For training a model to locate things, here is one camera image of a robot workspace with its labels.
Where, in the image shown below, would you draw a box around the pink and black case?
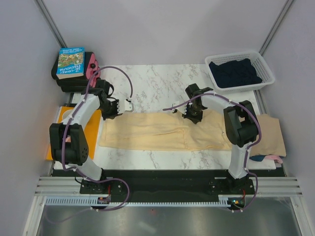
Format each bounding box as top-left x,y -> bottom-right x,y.
51,52 -> 99,92

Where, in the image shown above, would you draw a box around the folded beige t-shirt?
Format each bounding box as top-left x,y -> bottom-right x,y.
251,114 -> 286,157

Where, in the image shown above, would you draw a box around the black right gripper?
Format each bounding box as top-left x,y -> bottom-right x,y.
182,104 -> 204,124

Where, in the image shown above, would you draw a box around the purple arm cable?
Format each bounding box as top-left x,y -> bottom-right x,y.
44,66 -> 135,223
162,93 -> 263,212

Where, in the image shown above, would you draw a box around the yellow mug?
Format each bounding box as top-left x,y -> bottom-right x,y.
62,110 -> 73,122

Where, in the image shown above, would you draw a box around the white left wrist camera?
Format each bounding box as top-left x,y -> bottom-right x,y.
117,99 -> 134,114

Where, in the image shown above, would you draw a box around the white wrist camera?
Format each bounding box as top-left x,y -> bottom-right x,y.
171,101 -> 183,114
117,99 -> 134,114

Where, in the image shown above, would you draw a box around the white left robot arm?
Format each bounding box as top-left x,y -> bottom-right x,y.
49,81 -> 119,193

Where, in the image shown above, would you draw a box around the blue illustrated book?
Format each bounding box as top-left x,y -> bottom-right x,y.
56,47 -> 85,79

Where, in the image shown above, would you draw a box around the white slotted cable duct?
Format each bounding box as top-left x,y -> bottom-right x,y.
45,196 -> 245,207

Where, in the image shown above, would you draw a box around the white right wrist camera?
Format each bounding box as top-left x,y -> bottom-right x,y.
171,101 -> 183,114

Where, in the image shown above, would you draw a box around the white plastic basket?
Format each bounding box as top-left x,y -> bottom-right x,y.
205,51 -> 275,93

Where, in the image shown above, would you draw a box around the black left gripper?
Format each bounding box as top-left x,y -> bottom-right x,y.
98,100 -> 123,121

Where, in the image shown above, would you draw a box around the orange board with black border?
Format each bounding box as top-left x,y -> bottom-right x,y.
46,106 -> 101,162

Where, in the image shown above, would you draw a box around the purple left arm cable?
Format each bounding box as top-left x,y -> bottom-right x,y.
44,66 -> 135,223

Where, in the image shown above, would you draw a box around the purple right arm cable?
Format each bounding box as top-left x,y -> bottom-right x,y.
162,93 -> 263,212

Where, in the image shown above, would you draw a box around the navy t-shirt in basket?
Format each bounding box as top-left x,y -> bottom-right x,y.
209,59 -> 262,89

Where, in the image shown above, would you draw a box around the yellow t-shirt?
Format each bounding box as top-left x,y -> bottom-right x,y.
98,110 -> 232,151

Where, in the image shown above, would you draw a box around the folded pink and blue clothes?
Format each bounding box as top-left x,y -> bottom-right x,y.
250,155 -> 283,164

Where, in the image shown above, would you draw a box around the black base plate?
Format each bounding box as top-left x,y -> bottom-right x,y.
50,169 -> 256,205

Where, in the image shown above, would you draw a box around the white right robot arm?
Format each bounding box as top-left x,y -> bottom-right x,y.
183,84 -> 261,194

